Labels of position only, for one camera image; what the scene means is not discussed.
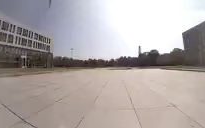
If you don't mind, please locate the grass strip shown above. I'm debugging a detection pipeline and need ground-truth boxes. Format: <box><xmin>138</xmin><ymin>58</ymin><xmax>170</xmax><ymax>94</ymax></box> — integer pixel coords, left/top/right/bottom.
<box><xmin>0</xmin><ymin>66</ymin><xmax>91</xmax><ymax>79</ymax></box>

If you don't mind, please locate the pale concrete slab plaza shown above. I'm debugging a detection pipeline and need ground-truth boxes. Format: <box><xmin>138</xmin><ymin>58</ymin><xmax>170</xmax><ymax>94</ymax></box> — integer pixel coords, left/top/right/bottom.
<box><xmin>0</xmin><ymin>67</ymin><xmax>205</xmax><ymax>128</ymax></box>

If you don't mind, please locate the tower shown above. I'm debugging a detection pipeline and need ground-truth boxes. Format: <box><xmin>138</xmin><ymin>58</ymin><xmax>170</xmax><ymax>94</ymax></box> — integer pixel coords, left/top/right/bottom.
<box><xmin>137</xmin><ymin>45</ymin><xmax>142</xmax><ymax>57</ymax></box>

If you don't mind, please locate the tall pole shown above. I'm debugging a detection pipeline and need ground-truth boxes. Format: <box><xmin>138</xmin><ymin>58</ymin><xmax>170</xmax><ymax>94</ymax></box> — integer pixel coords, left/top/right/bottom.
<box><xmin>69</xmin><ymin>47</ymin><xmax>75</xmax><ymax>59</ymax></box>

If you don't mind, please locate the dark grey building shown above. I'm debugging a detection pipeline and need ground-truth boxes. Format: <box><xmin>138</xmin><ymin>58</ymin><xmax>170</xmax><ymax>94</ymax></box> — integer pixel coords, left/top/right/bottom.
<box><xmin>181</xmin><ymin>16</ymin><xmax>205</xmax><ymax>67</ymax></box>

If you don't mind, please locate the white building with dark windows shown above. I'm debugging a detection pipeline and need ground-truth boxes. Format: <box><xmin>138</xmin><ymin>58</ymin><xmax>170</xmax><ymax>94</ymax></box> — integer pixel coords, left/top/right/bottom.
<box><xmin>0</xmin><ymin>15</ymin><xmax>55</xmax><ymax>69</ymax></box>

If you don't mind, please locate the row of trees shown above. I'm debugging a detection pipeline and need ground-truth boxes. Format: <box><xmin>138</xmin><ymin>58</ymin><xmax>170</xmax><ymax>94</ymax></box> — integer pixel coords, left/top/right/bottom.
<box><xmin>52</xmin><ymin>48</ymin><xmax>186</xmax><ymax>68</ymax></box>

